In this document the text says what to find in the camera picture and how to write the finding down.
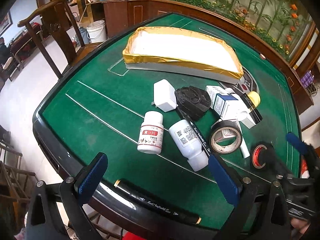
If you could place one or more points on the dark wooden chair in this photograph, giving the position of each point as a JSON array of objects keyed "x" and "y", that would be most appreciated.
[{"x": 57, "y": 27}]

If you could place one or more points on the white foam box gold tape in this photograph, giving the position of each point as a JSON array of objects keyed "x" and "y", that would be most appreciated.
[{"x": 185, "y": 47}]

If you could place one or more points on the white plastic tube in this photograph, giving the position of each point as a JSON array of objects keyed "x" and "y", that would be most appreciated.
[{"x": 245, "y": 151}]

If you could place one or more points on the tape roll cream core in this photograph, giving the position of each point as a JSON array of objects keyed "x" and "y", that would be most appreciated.
[{"x": 226, "y": 124}]

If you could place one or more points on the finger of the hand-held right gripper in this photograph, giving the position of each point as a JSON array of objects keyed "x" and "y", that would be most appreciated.
[
  {"x": 273, "y": 160},
  {"x": 296, "y": 142}
]

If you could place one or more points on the person's right hand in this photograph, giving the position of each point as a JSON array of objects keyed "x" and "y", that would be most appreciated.
[{"x": 298, "y": 227}]

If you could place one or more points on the white plastic bucket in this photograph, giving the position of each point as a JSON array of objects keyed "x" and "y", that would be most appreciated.
[{"x": 96, "y": 32}]

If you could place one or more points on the white bottle red label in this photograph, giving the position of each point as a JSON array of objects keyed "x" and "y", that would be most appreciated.
[{"x": 150, "y": 135}]

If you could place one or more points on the blue white medicine box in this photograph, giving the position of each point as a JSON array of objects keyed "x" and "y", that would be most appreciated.
[{"x": 225, "y": 105}]

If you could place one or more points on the white bottle black-white label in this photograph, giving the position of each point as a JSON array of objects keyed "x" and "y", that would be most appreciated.
[{"x": 185, "y": 137}]

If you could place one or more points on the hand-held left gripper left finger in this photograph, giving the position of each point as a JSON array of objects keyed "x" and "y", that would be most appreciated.
[{"x": 92, "y": 177}]

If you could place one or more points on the white charger with prongs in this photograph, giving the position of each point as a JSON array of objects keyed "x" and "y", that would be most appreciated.
[{"x": 163, "y": 95}]

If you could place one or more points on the flower planter partition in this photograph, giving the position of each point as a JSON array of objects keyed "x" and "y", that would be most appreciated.
[{"x": 250, "y": 7}]

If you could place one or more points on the purple bottle pack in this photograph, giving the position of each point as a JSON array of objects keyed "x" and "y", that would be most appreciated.
[{"x": 307, "y": 77}]

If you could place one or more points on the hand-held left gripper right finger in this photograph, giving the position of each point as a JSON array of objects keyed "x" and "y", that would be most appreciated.
[{"x": 222, "y": 177}]

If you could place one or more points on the black box gold band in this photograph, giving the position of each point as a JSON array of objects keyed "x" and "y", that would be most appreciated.
[{"x": 255, "y": 116}]

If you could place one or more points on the black marker pen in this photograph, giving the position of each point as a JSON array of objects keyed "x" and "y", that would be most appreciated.
[
  {"x": 155, "y": 201},
  {"x": 197, "y": 132}
]

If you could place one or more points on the grey kettle on floor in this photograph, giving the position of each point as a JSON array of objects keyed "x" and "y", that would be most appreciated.
[{"x": 83, "y": 36}]

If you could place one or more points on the wooden counter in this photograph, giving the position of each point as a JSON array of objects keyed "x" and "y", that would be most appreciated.
[{"x": 120, "y": 12}]

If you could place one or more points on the dark wooden stool frame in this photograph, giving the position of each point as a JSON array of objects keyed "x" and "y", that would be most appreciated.
[{"x": 10, "y": 175}]

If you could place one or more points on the black tape roll red core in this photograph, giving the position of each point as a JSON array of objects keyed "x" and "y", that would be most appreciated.
[{"x": 253, "y": 161}]

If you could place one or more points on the yellow capped item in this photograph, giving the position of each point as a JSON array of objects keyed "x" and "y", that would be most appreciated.
[{"x": 254, "y": 98}]

